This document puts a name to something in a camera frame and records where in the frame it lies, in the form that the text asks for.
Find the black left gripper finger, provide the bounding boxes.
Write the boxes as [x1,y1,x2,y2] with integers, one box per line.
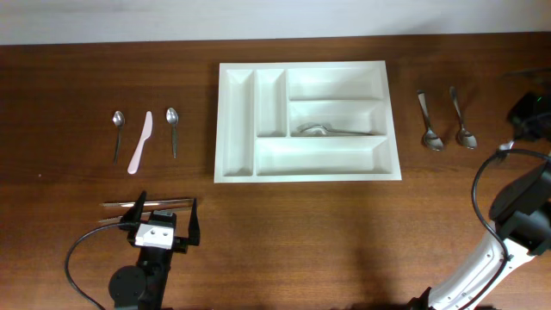
[119,191,147,230]
[188,198,201,246]

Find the metal tongs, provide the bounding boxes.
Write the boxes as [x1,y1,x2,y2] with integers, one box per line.
[98,198,194,223]

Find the large metal spoon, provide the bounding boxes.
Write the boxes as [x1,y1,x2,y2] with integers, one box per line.
[449,86,478,150]
[417,90,444,152]

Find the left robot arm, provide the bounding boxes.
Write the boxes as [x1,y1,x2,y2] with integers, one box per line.
[108,192,201,309]

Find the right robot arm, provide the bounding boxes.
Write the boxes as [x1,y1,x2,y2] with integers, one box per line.
[406,90,550,309]

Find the pink plastic knife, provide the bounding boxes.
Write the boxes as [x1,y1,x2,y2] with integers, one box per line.
[127,111,153,175]

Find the white plastic cutlery tray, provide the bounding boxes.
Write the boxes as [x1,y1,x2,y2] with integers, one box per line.
[214,60,402,183]

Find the metal fork in tray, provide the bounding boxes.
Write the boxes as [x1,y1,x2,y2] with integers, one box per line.
[293,123,373,136]

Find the small teaspoon dark handle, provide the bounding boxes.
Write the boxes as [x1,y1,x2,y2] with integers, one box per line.
[166,108,179,158]

